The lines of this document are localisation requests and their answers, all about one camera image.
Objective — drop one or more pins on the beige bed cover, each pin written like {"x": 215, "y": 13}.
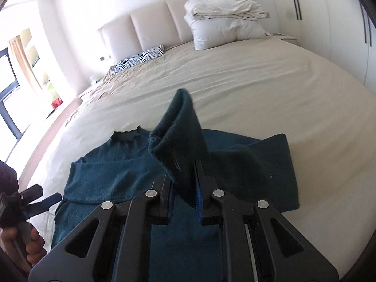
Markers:
{"x": 256, "y": 88}

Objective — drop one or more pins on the beige window curtain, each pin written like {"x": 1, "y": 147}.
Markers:
{"x": 29, "y": 80}

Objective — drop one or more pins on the person's left hand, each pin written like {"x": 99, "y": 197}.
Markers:
{"x": 29, "y": 254}

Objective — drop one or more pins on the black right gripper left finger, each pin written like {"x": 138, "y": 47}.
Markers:
{"x": 162, "y": 206}

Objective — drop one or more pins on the dark teal knit sweater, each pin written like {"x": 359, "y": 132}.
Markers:
{"x": 129, "y": 162}

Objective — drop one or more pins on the zebra print pillow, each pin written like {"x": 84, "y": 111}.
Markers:
{"x": 134, "y": 60}

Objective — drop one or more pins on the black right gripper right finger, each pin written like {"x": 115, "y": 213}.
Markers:
{"x": 210, "y": 201}

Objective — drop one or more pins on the white wardrobe with black handles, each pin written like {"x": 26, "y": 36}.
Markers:
{"x": 338, "y": 30}

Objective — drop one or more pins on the red box on shelf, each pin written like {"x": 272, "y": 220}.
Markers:
{"x": 56, "y": 103}

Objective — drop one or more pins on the black framed window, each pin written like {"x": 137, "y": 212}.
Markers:
{"x": 9, "y": 84}

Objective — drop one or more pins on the beige padded headboard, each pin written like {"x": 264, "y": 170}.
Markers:
{"x": 159, "y": 23}

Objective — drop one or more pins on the white bedside table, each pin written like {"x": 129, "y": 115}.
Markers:
{"x": 283, "y": 37}

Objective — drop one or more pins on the white folded duvet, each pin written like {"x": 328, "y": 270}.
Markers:
{"x": 217, "y": 22}

